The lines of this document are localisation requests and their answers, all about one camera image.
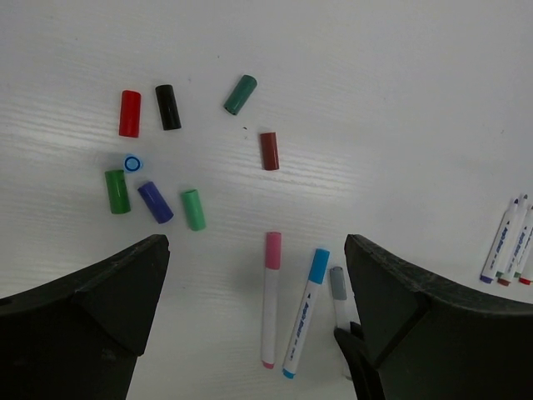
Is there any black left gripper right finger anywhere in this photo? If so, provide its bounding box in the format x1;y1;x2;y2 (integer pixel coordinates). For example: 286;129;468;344
344;234;532;399

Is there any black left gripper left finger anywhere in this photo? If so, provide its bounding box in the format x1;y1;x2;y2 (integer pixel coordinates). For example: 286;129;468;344
1;234;170;399

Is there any black pen cap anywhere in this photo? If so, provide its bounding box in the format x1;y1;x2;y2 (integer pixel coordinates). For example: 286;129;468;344
155;84;182;131

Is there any pink capped marker pen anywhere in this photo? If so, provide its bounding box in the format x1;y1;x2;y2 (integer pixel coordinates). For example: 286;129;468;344
261;232;282;369

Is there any blue capped marker pen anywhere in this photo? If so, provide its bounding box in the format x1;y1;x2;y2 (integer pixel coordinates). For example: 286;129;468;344
282;248;330;379

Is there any purple pen cap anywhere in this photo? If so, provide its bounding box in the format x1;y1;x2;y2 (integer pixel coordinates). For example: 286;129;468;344
137;181;174;224

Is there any light green pen cap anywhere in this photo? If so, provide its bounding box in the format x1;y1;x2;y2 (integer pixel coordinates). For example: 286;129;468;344
180;189;207;232

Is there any red marker pen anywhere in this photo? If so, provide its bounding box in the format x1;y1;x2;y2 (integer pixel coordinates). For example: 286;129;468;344
519;251;533;286

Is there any red pen cap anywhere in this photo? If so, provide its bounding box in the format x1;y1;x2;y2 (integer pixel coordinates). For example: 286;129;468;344
118;90;142;138

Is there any purple capped marker pen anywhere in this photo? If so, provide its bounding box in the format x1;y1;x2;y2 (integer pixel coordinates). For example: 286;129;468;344
480;198;520;284

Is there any dark green capped marker pen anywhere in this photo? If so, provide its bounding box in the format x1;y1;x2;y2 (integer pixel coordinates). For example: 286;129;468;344
496;194;531;287

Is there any grey capped marker pen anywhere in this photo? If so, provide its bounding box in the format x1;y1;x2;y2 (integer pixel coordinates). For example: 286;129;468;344
329;266;352;332

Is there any light blue pen cap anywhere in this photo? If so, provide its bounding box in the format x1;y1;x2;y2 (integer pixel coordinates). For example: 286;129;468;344
122;153;143;173

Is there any dark green pen cap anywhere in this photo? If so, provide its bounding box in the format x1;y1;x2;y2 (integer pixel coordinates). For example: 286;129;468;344
223;75;257;116

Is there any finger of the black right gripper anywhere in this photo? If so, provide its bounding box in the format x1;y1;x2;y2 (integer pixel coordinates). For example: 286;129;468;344
334;322;385;400

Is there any brown pen cap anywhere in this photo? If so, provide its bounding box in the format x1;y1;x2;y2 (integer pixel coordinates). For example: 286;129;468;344
259;132;280;171

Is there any brown capped marker pen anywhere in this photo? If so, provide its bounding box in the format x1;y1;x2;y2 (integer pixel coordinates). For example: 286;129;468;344
498;203;532;287

